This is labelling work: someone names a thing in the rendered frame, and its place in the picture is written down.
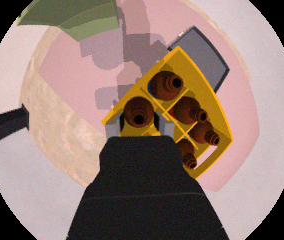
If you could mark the yellow bottle crate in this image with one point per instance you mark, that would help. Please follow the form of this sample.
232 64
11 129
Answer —
196 86

